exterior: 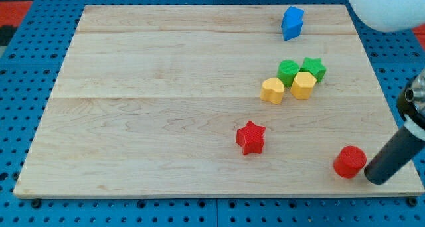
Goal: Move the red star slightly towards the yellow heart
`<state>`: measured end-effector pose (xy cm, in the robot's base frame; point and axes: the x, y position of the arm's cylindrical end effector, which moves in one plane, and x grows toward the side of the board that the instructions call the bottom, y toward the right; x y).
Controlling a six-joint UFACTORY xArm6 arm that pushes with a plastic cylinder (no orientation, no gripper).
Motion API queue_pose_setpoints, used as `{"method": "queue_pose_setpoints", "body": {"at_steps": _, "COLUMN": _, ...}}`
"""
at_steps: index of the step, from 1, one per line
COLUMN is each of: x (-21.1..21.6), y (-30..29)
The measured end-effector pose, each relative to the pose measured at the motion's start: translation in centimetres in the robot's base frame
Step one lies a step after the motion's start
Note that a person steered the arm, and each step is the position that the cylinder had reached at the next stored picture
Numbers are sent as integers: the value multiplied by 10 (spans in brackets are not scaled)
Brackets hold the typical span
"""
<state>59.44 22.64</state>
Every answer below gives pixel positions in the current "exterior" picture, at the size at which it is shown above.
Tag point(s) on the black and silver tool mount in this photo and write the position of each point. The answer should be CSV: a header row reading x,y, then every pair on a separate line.
x,y
410,104

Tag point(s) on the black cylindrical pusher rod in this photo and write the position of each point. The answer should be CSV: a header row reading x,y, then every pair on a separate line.
x,y
405,144

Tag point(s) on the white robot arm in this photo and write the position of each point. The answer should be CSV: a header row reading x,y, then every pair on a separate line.
x,y
389,15

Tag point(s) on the green star block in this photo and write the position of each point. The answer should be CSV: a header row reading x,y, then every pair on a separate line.
x,y
315,67

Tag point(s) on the yellow heart block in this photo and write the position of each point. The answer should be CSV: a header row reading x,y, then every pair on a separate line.
x,y
272,90

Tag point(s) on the red star block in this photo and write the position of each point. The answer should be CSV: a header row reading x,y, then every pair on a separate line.
x,y
251,138

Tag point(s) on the red cylinder block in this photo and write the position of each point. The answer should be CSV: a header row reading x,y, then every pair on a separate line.
x,y
349,162

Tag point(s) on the yellow hexagon block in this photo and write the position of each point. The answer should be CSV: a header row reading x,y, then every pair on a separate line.
x,y
303,85

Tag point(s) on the green cylinder block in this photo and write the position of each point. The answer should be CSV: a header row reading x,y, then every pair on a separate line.
x,y
287,71

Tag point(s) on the blue block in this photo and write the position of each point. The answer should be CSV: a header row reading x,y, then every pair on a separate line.
x,y
292,23

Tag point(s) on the wooden board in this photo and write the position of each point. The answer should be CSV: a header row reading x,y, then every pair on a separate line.
x,y
149,98

